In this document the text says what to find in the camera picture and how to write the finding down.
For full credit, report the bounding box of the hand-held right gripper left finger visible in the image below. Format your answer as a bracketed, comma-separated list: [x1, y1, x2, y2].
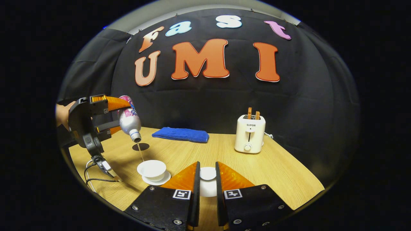
[124, 161, 201, 231]

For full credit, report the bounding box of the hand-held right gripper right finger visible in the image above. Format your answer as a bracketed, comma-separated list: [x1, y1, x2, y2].
[215, 161, 294, 231]

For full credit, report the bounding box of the silver water bottle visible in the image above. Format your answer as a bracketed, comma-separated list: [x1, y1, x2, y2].
[118, 95, 142, 143]

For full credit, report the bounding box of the white teacup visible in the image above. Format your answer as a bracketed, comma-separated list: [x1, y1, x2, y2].
[137, 159, 167, 182]

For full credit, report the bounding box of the white saucer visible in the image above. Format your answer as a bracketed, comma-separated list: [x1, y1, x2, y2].
[141, 171, 171, 186]

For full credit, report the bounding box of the cream toaster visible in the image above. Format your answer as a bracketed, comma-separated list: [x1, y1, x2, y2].
[234, 115, 267, 154]

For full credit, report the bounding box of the blue cloth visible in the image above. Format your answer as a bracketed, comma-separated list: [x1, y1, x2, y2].
[152, 127, 210, 143]

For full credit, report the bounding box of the black backdrop cloth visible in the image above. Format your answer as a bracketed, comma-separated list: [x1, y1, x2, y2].
[58, 8, 361, 186]

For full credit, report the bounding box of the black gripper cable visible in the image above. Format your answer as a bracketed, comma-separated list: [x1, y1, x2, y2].
[84, 155, 122, 193]

